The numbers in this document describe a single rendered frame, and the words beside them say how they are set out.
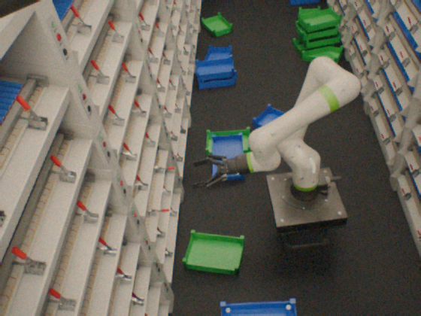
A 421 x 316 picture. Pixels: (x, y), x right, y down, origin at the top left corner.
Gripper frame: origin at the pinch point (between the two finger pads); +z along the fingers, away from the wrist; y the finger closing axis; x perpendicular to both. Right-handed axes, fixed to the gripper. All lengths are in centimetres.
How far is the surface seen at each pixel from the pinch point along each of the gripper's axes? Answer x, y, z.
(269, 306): -31, -53, -24
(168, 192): -23.8, 14.2, 25.5
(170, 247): -44, -8, 31
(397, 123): -48, 52, -103
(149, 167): 10.4, 0.2, 18.0
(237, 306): -27, -53, -12
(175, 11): 12, 151, 20
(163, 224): -25.6, -5.4, 26.6
